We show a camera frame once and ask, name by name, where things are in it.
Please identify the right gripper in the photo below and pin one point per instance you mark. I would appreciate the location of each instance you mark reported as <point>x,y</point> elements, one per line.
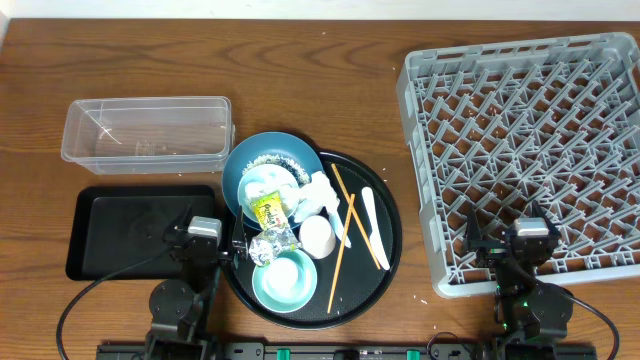
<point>474,236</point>

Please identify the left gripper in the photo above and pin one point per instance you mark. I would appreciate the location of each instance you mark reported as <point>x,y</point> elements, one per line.
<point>188,225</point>

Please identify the silver foil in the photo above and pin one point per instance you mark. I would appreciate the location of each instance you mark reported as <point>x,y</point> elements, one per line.
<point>269,244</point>

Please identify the yellow snack wrapper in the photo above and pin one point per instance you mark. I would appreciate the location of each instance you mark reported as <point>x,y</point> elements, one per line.
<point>269,211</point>

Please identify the light blue small plate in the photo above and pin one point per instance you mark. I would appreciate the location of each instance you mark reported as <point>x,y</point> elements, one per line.
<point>263,180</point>

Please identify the pink cup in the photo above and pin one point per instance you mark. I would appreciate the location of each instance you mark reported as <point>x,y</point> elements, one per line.
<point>317,237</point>

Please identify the pile of white rice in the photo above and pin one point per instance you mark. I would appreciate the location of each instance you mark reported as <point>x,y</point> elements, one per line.
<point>301,175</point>

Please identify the dark blue plate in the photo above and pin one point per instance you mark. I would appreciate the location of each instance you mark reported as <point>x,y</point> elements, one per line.
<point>245,154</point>

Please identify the white cup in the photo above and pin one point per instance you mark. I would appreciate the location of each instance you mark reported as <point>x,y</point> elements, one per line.
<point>281,277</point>

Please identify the white tissue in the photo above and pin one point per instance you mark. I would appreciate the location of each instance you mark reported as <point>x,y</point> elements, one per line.
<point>315,196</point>

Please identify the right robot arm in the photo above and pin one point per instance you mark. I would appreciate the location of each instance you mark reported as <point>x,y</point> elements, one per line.
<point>534,314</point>

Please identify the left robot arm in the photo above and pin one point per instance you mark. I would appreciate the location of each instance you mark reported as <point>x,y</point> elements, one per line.
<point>181,306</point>

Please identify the grey dishwasher rack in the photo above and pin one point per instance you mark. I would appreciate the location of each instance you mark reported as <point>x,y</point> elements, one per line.
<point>498,128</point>

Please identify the teal bowl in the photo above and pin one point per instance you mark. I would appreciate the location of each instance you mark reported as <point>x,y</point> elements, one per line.
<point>302,294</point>

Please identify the black rectangular tray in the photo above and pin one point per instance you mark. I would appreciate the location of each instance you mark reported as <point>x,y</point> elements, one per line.
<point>117,226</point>

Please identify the clear plastic bin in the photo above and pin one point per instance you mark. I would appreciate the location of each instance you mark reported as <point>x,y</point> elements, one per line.
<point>149,135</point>

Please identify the light blue plastic knife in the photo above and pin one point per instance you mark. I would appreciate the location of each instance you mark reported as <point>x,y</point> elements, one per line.
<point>336,224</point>

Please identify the wooden chopstick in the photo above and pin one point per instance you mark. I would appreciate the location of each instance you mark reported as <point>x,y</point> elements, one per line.
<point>341,251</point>
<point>355,216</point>

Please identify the black round tray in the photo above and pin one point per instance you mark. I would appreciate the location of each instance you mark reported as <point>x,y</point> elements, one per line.
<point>360,284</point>

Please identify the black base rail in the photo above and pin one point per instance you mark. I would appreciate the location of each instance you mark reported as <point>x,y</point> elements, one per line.
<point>258,351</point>

